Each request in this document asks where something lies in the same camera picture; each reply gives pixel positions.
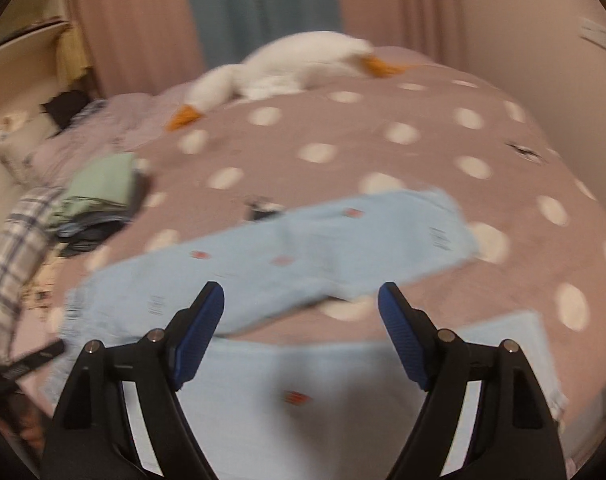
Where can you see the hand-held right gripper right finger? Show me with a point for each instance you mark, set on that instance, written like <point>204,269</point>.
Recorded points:
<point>403,335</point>

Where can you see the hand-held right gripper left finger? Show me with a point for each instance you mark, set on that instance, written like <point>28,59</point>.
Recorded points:
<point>198,335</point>

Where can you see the light blue denim pants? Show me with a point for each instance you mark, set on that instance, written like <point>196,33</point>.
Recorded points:
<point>308,250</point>

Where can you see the plaid pillow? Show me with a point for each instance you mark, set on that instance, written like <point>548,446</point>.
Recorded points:
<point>13,260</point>

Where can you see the dark folded jeans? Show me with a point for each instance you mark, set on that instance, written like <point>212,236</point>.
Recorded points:
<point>93,232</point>

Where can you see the pink polka dot blanket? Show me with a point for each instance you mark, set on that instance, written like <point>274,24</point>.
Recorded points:
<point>383,160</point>

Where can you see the green folded garment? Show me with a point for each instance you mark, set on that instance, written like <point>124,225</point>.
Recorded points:
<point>103,180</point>

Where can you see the beige pillow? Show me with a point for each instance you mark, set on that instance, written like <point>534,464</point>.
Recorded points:
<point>13,155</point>

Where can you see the lilac quilt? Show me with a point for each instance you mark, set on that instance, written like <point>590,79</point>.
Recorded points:
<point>108,130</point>

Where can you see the black cloth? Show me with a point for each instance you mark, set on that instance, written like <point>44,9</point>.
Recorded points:
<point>68,107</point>

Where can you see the white goose plush toy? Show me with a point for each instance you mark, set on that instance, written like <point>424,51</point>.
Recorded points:
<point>303,60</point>

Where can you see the yellow pleated curtain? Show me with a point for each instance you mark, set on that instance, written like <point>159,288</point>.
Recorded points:
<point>75,57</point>

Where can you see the pink curtain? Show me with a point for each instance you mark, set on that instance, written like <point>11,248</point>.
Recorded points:
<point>398,5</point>
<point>133,25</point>

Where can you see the teal curtain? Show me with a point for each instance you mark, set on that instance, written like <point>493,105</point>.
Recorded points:
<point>258,5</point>

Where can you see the white wall socket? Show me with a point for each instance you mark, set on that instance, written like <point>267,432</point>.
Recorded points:
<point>600,35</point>

